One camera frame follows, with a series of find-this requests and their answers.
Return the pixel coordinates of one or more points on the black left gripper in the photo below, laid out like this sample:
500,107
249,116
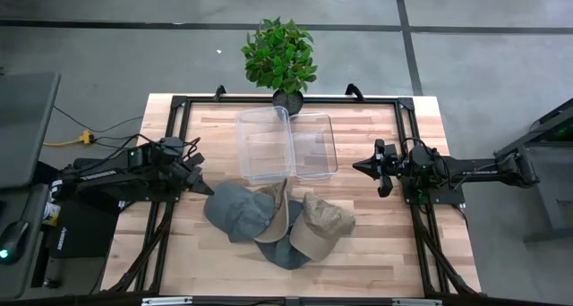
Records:
188,172

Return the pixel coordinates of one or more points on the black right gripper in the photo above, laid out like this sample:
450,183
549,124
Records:
390,163

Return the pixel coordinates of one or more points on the grey baseball cap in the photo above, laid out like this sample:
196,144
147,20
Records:
282,254
233,207

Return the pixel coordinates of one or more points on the tan baseball cap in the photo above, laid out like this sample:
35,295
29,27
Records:
279,216
322,221

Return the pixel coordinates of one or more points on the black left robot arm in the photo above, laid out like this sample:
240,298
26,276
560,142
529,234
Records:
103,176

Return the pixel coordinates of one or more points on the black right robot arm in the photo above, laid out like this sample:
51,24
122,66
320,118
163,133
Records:
474,169

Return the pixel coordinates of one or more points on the low clear plastic bin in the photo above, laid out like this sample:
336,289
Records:
315,145

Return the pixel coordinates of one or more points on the tall clear plastic bin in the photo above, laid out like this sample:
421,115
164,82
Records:
264,145

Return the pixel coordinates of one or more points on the black box with white logo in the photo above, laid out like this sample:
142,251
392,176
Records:
80,230

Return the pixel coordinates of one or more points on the green potted plant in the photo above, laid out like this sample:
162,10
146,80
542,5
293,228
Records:
279,55

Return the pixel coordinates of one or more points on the small labelled container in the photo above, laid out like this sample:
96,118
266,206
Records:
52,214

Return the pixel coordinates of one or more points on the black metal cart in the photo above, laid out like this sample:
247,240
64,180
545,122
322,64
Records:
546,172

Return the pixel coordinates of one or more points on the grey flat panel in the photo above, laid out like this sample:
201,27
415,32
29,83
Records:
24,127

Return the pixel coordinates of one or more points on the black computer mouse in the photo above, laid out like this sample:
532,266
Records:
12,241

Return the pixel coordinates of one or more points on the grey side table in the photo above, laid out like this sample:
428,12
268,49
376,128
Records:
18,279

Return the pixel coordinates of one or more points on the black frame hook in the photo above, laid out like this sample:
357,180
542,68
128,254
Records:
355,91
219,92

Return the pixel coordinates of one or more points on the black metal table frame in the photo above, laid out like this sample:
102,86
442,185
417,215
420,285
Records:
421,252

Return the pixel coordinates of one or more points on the silver metal bracket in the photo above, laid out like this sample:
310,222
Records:
166,301
417,302

